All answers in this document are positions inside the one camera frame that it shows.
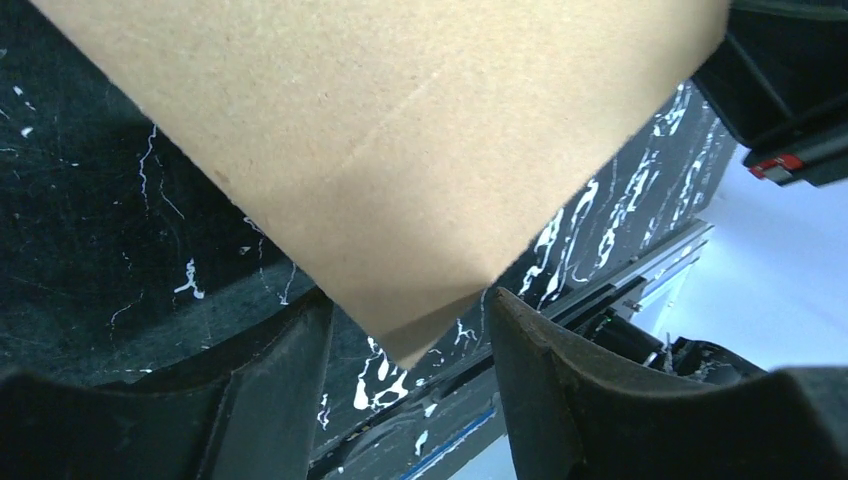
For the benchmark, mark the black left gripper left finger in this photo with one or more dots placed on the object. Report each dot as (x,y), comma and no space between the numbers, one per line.
(243,409)

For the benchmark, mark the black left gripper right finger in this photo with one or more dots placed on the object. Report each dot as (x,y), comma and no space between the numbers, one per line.
(574,410)

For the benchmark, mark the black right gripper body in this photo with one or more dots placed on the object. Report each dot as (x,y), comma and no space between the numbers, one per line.
(778,82)

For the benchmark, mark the brown cardboard box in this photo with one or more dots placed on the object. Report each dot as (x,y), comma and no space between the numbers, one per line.
(402,153)

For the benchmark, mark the black front mounting rail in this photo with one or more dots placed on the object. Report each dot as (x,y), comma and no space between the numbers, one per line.
(493,372)

